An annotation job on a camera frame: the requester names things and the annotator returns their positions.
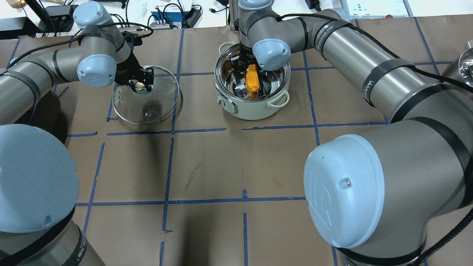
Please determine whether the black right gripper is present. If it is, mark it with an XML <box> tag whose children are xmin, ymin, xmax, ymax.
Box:
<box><xmin>229</xmin><ymin>44</ymin><xmax>258</xmax><ymax>83</ymax></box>

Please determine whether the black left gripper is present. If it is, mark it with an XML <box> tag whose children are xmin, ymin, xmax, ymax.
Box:
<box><xmin>115</xmin><ymin>31</ymin><xmax>155</xmax><ymax>93</ymax></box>

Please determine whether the yellow corn cob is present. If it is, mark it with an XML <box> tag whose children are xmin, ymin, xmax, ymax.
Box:
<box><xmin>245</xmin><ymin>64</ymin><xmax>260</xmax><ymax>93</ymax></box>

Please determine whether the glass pot lid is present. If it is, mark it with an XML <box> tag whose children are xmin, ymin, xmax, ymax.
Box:
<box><xmin>112</xmin><ymin>65</ymin><xmax>181</xmax><ymax>124</ymax></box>

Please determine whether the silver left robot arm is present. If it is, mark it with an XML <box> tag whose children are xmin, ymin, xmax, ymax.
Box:
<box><xmin>0</xmin><ymin>1</ymin><xmax>154</xmax><ymax>266</ymax></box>

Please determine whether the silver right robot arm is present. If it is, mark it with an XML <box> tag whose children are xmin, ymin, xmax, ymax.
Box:
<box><xmin>238</xmin><ymin>11</ymin><xmax>472</xmax><ymax>266</ymax></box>

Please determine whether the white electric cooking pot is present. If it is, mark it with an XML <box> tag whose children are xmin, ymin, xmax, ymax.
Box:
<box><xmin>214</xmin><ymin>41</ymin><xmax>290</xmax><ymax>120</ymax></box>

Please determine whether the steel steamer pot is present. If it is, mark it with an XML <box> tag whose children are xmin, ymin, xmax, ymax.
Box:
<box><xmin>443</xmin><ymin>40</ymin><xmax>473</xmax><ymax>87</ymax></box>

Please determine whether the black power adapter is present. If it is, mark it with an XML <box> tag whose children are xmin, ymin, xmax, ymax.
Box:
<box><xmin>183</xmin><ymin>7</ymin><xmax>203</xmax><ymax>28</ymax></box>

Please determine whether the blue box on desk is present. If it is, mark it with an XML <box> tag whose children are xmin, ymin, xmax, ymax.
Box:
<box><xmin>152</xmin><ymin>9</ymin><xmax>188</xmax><ymax>25</ymax></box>

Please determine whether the black rice cooker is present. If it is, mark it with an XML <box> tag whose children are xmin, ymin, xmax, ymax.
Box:
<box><xmin>14</xmin><ymin>91</ymin><xmax>69</xmax><ymax>138</ymax></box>

